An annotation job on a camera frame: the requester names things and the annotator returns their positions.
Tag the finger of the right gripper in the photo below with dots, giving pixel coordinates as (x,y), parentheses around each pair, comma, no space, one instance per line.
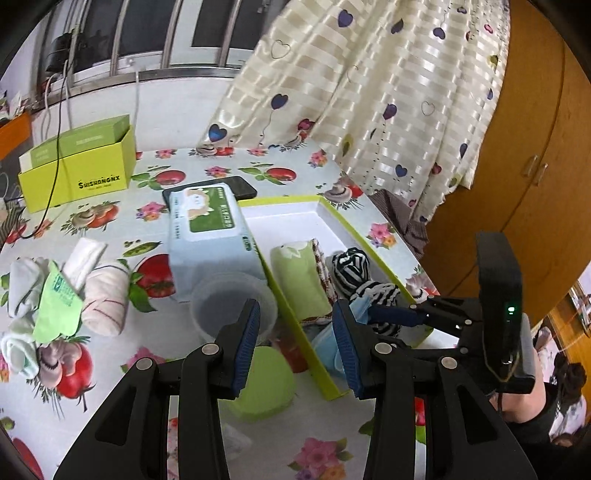
(394,315)

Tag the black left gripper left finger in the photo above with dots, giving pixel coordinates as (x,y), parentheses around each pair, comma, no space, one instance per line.
(125,438)

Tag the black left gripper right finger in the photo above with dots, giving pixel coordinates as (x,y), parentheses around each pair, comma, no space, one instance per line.
(466,437)

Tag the blue surgical face mask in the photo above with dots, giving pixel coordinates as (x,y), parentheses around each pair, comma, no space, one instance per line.
(325,345)

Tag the white towel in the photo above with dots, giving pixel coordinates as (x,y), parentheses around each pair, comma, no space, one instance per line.
(82,260)

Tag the person right hand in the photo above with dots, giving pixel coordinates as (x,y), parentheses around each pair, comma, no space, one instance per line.
(520,408)

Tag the black white striped cloth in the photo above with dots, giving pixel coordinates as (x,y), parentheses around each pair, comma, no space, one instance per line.
(350,271)

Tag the dark checkered cloth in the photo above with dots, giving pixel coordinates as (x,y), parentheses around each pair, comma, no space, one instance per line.
(398,213)

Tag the green rolled towel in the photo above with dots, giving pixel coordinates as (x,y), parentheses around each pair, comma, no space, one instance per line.
(303,276)

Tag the pink white rolled sock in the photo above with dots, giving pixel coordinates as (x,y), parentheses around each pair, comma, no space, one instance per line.
(106,299)

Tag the green round lid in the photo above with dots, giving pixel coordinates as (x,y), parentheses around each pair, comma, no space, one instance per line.
(270,387)

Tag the floral tablecloth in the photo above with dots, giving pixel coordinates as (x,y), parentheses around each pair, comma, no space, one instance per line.
(313,437)

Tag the white tray box green rim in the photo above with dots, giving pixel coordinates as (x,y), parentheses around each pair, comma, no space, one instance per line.
(275,221)

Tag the green microfiber cloth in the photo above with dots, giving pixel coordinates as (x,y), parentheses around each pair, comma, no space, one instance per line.
(59,309)

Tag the wooden cabinet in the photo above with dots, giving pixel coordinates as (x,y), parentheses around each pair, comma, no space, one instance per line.
(533,177)

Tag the translucent round plastic container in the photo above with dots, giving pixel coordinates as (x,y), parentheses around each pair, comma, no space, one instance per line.
(218,300)

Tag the black smartphone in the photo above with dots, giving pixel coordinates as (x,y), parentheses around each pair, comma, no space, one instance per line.
(238,186)

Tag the wet wipes pack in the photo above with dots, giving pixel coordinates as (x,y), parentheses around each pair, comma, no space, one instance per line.
(208,235)

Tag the white sock pile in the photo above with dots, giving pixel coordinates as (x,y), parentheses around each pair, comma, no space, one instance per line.
(18,348)

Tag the cream heart pattern curtain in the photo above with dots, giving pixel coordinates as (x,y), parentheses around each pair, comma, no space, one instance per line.
(399,94)

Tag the yellow-green cardboard box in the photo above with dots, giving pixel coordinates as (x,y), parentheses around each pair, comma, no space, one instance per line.
(86,161)

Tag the orange box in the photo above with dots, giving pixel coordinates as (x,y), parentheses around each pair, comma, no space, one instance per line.
(13,133)

